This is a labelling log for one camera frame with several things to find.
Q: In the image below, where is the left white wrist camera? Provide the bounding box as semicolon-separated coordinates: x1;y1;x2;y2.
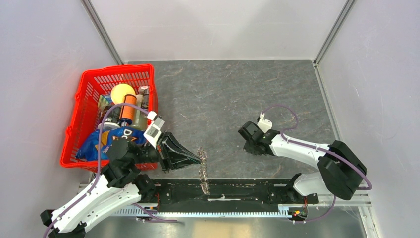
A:
144;111;165;148

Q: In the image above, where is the purple cable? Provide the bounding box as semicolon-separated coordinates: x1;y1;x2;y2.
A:
42;103;153;238
261;105;373;191

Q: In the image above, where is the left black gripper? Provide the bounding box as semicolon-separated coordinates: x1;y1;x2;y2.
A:
131;129;203;173

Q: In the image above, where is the clear green bottle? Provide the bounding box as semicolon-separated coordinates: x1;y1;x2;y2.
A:
131;86;150;131

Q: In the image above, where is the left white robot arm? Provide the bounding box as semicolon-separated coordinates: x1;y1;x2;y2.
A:
40;132;201;238

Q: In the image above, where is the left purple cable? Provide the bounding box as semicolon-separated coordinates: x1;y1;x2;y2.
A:
42;103;153;238

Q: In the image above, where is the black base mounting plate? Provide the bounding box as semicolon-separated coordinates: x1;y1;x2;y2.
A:
139;178;319;213

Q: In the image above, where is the black can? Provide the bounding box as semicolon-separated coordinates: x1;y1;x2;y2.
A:
97;105;121;130

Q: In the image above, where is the yellow ball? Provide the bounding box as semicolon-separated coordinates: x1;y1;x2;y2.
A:
110;83;135;104

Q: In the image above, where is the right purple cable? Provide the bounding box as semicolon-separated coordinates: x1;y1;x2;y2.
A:
261;105;373;191

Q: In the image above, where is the orange cylinder bottle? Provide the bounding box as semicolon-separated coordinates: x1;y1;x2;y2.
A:
119;94;137;127

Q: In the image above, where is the colourful small box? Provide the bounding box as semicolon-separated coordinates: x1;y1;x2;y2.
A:
97;94;113;109

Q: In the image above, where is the blue Doritos chip bag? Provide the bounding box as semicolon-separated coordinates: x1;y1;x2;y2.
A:
76;126;147;162

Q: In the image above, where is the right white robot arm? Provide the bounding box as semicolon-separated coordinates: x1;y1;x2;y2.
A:
238;121;372;203

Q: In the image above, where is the red plastic basket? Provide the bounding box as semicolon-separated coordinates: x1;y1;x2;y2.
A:
60;64;158;172

